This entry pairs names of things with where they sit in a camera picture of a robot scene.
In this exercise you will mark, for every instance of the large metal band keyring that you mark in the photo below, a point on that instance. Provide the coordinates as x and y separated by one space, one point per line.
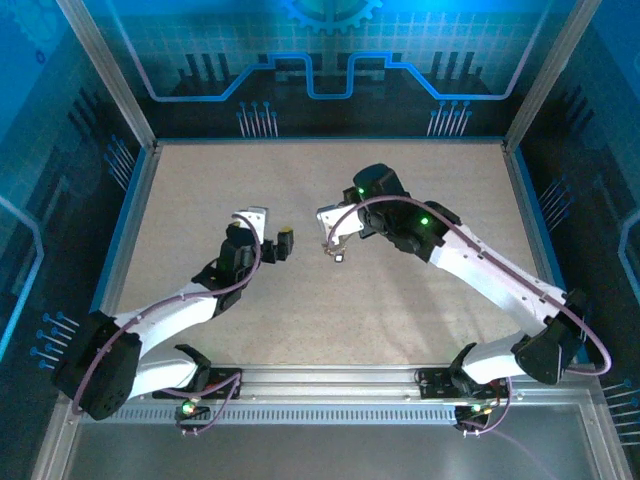
331 248

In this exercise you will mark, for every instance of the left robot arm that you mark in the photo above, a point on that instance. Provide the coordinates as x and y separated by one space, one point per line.
170 312

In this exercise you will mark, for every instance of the small LED circuit board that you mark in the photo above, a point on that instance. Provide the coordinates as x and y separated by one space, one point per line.
187 409
475 410

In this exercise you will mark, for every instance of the grey metal panel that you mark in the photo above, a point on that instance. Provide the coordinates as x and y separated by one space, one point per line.
320 450

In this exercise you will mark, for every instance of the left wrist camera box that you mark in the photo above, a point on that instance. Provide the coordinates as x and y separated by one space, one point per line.
252 217

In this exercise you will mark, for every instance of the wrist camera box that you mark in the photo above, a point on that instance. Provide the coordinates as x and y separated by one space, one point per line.
335 220
252 217

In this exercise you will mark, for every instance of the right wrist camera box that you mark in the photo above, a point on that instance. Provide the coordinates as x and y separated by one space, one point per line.
335 220

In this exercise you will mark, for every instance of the long table edge rail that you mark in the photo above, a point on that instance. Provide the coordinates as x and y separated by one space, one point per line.
330 141

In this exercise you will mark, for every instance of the table side edge rail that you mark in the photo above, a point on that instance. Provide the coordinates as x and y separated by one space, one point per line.
134 225
517 175

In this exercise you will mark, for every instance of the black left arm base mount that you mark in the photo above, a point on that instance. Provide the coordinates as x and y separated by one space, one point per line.
225 380

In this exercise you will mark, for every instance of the aluminium slotted mounting rail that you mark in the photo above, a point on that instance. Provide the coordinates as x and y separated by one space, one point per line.
325 385

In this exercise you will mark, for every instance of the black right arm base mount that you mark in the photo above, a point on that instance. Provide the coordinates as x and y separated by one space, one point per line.
432 385

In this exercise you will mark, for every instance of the aluminium frame post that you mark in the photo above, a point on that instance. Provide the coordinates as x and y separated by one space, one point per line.
552 75
107 75

